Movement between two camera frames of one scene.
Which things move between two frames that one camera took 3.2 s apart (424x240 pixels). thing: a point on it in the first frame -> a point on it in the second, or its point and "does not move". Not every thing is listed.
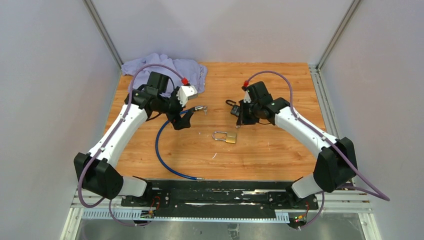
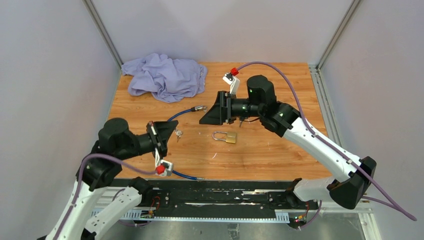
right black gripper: [242, 119] -> [220, 112]
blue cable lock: [196, 108] does not move
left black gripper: [178, 122] -> [161, 130]
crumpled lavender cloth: [137, 71] does not move
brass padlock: [231, 137] does not move
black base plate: [221, 198] does not move
